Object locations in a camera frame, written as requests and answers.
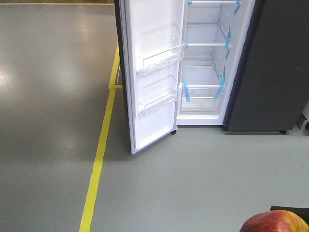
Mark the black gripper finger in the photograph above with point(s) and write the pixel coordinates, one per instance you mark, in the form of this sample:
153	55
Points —
302	212

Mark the red yellow apple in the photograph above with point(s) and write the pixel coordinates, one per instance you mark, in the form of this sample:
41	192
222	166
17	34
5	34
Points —
275	221

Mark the dark grey fridge body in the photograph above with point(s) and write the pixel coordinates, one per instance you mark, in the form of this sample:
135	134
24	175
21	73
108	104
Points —
272	81

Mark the open fridge door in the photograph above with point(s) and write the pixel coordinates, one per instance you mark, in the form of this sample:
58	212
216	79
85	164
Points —
133	17

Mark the clear crisper drawer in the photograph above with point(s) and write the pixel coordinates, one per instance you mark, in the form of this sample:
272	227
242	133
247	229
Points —
200	100

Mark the lower clear door bin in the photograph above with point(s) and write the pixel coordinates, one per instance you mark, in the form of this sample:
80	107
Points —
157	94

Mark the clear door bin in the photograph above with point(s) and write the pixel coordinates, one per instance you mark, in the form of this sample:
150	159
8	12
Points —
157	94
159	47

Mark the middle clear door bin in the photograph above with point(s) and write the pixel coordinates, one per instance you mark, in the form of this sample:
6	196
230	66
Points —
159	47

